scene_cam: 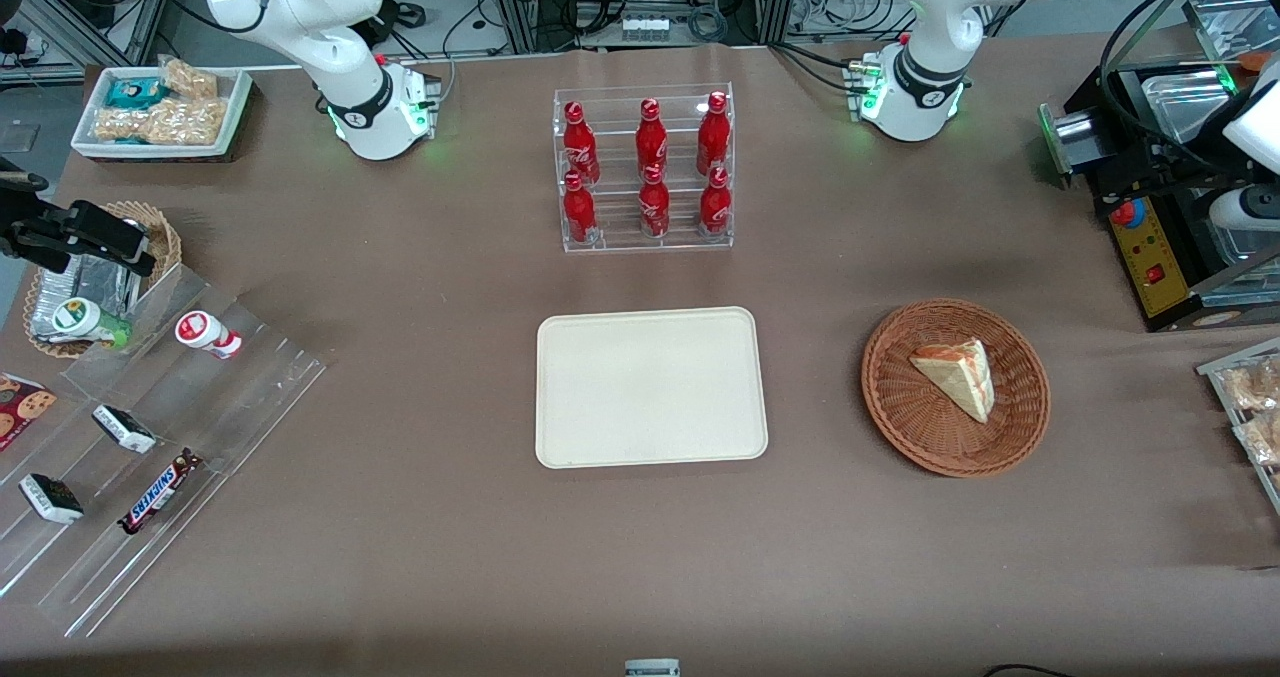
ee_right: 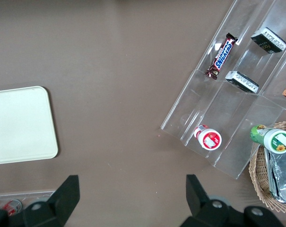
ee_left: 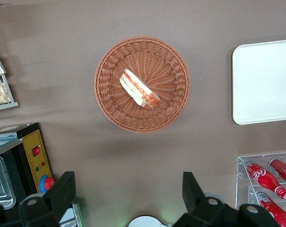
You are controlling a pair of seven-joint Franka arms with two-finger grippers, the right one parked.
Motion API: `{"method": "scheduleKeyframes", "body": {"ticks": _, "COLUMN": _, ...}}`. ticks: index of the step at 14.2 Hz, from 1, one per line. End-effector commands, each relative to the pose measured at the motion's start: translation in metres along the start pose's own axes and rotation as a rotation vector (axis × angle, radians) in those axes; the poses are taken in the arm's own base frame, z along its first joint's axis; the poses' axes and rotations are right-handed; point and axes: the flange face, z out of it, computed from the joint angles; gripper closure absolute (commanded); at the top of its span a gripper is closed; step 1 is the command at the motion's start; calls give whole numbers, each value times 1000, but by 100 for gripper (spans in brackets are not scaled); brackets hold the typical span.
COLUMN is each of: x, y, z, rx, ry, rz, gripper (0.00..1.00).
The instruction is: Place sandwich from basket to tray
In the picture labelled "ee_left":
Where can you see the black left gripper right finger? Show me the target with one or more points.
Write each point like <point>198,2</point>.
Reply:
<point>192,189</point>

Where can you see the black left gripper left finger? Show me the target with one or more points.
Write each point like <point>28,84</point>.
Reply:
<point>60,189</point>

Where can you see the triangle sandwich with tomato lettuce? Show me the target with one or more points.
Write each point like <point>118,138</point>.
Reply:
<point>139,91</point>

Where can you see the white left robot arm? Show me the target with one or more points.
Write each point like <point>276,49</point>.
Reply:
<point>147,222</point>

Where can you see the beige plastic tray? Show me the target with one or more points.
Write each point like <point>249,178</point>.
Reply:
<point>263,82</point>

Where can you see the round brown wicker basket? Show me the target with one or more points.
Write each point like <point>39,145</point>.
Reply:
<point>161,61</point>

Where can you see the red emergency stop button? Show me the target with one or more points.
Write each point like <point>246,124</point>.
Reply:
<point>48,183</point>

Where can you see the black food warmer yellow panel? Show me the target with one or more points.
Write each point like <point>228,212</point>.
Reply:
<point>31,151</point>

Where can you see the clear acrylic bottle rack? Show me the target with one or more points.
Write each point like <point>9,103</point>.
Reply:
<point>242,179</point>

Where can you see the red cola bottle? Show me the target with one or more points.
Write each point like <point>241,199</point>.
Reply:
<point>274,209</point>
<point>283,169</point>
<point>263,177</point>

